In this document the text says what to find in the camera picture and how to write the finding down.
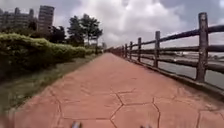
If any dark wooden rail fence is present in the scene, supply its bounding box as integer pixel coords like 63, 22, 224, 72
105, 12, 224, 101

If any grass strip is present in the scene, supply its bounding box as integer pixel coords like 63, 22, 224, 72
0, 53, 101, 113

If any grey water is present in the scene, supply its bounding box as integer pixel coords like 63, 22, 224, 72
133, 53, 224, 90

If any wide grey building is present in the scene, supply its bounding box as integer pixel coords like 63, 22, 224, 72
0, 7, 38, 31

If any tall grey building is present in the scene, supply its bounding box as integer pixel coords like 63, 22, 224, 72
37, 4, 56, 34

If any red stone-pattern paved path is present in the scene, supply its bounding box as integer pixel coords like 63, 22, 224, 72
0, 52, 224, 128

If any group of trees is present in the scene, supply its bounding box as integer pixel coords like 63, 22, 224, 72
28, 13, 104, 48

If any green hedge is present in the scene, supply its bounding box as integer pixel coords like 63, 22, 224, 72
0, 32, 101, 81

